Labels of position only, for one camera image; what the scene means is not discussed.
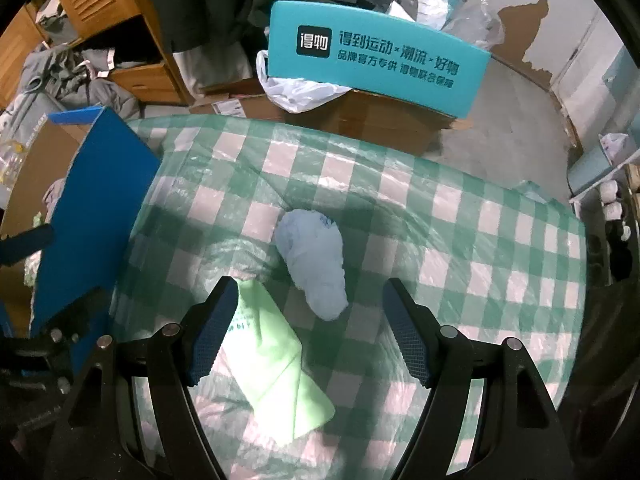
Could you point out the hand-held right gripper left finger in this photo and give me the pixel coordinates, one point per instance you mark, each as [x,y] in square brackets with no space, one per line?
[215,330]

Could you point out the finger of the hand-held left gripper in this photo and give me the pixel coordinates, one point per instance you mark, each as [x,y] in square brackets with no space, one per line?
[65,317]
[27,245]

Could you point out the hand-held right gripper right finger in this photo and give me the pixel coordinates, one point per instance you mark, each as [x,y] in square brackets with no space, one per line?
[410,332]

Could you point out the pale sock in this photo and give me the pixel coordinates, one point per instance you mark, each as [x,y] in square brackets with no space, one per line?
[315,255]

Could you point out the light green cloth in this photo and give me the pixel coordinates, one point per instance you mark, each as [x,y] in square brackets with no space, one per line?
[270,360]

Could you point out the green white checked blanket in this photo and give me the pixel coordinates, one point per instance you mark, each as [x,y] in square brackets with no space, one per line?
[450,260]

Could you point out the yellow-capped clear plastic bottle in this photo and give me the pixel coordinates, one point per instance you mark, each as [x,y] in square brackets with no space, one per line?
[10,157]

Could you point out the grey fabric storage bag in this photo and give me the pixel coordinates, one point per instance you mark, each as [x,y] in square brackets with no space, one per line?
[22,117]

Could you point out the grey clothes pile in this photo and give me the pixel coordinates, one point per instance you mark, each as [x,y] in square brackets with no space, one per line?
[65,75]

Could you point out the large brown cardboard box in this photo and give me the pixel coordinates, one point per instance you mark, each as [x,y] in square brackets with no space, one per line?
[380,120]

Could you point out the flat labelled cardboard box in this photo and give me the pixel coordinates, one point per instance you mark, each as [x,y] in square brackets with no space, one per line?
[225,102]

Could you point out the white hanging garment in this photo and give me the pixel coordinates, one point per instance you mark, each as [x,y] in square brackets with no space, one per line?
[200,70]

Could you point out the light blue cabinet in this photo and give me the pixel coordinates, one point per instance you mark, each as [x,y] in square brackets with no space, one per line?
[595,170]

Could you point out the white plastic bag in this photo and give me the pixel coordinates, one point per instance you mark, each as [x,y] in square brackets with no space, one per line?
[295,90]

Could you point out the wooden louvred wardrobe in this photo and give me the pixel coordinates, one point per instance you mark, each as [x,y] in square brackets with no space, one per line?
[100,0]

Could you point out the teal printed box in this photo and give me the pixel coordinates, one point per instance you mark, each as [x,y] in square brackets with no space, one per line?
[370,50]

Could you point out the black hanging coat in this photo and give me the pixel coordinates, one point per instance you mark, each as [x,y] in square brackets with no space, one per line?
[200,5]

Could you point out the clear bluish plastic bag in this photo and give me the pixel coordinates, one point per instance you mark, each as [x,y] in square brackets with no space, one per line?
[460,0]

